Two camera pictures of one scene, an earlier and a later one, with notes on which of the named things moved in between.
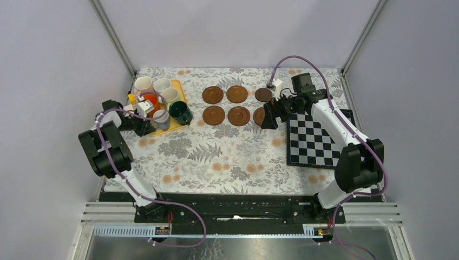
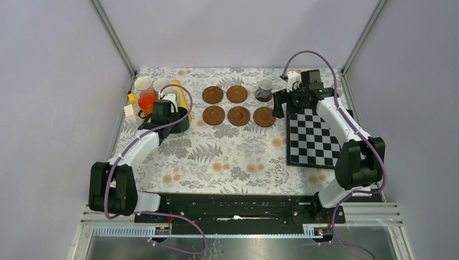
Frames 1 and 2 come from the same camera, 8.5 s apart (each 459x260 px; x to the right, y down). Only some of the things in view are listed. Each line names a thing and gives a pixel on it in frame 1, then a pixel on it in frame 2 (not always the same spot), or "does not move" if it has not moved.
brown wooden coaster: x=238 y=116 does not move
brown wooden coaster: x=212 y=95 does not move
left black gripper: x=145 y=127 -> x=175 y=115
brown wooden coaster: x=258 y=116 does not move
